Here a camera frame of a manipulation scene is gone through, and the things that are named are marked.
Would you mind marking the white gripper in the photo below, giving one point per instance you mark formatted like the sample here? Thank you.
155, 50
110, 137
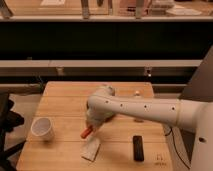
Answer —
95, 121

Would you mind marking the small white bottle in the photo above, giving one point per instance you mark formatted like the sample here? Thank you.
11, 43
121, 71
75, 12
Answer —
137, 93

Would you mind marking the black remote control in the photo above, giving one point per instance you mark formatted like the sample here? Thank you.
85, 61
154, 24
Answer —
138, 151

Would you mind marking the black office chair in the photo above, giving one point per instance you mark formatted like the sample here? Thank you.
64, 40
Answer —
8, 121

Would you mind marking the white paper cup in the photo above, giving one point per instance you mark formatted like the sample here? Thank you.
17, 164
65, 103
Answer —
43, 129

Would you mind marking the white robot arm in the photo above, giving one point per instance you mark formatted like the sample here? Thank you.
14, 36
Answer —
192, 116

